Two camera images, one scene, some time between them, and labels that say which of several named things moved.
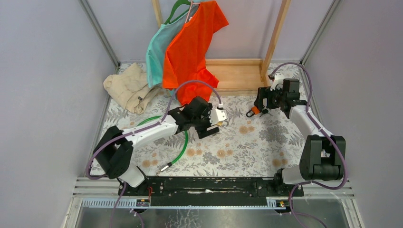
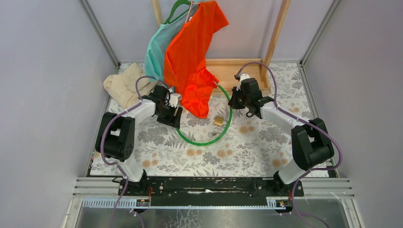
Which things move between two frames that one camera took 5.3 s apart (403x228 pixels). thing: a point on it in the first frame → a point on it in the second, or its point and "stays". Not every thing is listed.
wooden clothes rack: x=238 y=76 stays
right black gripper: x=265 y=92 → x=233 y=101
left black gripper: x=202 y=132 → x=174 y=120
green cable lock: x=168 y=164 → x=222 y=135
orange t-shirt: x=185 y=57 stays
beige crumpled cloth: x=130 y=89 stays
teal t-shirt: x=157 y=51 stays
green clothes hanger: x=177 y=3 stays
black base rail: x=213 y=191 stays
